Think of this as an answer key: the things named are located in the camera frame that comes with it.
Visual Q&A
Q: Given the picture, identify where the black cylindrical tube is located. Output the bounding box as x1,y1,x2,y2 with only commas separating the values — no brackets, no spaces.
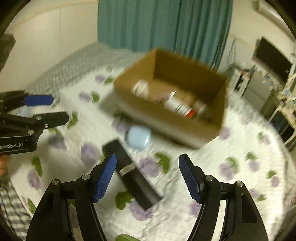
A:
102,140,162,210

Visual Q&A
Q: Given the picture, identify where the white dressing table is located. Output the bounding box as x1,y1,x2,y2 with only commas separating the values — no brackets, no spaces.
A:
268,73,295,146

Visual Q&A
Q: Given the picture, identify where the open cardboard box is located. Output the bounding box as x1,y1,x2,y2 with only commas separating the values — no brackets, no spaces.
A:
114,49,228,149

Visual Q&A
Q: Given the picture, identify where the teal curtain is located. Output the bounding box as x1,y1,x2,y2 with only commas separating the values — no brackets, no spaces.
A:
98,0,233,70

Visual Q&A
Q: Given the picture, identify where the person's hand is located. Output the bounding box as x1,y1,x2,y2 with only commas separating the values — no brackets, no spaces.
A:
0,156,9,176

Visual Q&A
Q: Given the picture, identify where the light blue earbuds case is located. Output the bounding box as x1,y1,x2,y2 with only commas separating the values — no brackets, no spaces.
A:
125,125,152,150

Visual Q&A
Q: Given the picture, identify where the black wall television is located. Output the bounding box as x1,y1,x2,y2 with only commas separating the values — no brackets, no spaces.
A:
253,37,292,83

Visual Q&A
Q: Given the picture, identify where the white rectangular block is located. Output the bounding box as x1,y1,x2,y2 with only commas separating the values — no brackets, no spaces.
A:
131,79,149,99

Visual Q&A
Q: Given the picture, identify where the white bottle red base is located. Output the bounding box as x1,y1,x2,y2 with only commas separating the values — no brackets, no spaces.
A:
163,97,196,118

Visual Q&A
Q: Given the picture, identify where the floral white quilt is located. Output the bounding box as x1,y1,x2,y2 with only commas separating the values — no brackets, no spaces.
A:
1,68,295,240

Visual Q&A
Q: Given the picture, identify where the silver small fridge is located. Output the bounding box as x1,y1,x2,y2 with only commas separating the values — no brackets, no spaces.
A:
242,70,273,111

